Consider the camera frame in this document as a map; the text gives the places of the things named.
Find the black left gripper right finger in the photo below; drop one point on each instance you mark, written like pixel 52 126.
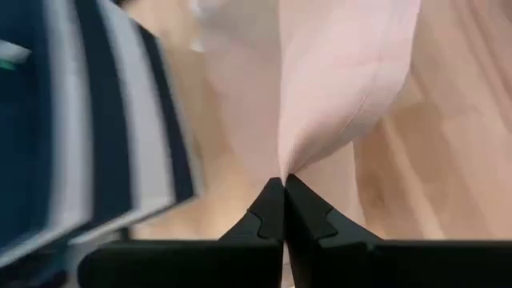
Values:
pixel 380 264

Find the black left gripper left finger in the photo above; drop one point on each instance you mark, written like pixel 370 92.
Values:
pixel 180 264

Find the navy white striped fabric basket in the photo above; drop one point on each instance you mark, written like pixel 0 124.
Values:
pixel 108 120

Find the pink towel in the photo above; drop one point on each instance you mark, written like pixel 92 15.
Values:
pixel 340 80

